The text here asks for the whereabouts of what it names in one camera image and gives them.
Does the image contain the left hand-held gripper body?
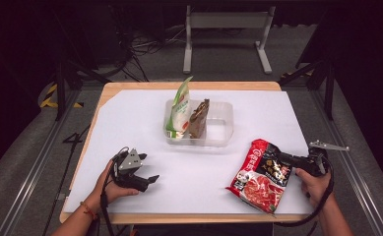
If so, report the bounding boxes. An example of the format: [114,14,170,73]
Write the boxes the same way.
[110,147,149,193]

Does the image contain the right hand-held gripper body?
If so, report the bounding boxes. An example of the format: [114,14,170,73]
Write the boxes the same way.
[291,140,351,178]

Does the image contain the red black noodle packet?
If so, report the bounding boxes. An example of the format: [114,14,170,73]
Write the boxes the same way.
[225,138,293,214]

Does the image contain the person's right hand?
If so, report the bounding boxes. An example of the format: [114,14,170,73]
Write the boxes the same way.
[294,166,336,208]

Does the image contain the person's left hand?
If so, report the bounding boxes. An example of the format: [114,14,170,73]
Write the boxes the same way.
[92,159,140,210]

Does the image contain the green white snack packet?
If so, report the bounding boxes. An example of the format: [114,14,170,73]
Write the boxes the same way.
[164,76,194,140]

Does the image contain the black floor tape mark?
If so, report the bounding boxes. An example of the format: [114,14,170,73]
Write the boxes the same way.
[62,124,92,146]

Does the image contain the brown snack packet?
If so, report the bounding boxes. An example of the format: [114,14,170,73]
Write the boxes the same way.
[188,98,211,140]

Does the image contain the black metal stand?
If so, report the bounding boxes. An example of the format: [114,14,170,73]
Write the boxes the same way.
[54,48,111,122]
[279,58,336,121]

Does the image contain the clear plastic container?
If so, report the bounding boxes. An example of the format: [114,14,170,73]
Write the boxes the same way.
[162,98,235,148]

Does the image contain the wooden table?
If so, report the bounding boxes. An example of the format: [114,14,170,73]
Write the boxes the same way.
[59,81,315,225]

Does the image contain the black curtain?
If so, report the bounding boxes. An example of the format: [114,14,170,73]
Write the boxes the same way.
[296,0,383,185]
[0,0,62,185]

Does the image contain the yellow black hazard tape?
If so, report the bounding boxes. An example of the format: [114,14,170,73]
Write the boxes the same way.
[39,83,85,109]

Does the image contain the white metal stand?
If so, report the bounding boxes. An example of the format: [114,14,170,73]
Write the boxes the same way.
[182,4,277,75]

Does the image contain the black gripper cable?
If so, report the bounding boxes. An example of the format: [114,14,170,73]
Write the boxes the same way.
[273,155,335,229]
[99,147,131,236]

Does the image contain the aluminium floor rail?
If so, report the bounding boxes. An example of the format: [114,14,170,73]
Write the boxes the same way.
[310,88,383,236]
[0,89,82,236]

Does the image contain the red string bracelet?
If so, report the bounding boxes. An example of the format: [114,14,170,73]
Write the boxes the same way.
[79,201,98,221]

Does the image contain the black floor cables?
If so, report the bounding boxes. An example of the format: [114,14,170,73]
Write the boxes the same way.
[109,26,187,83]

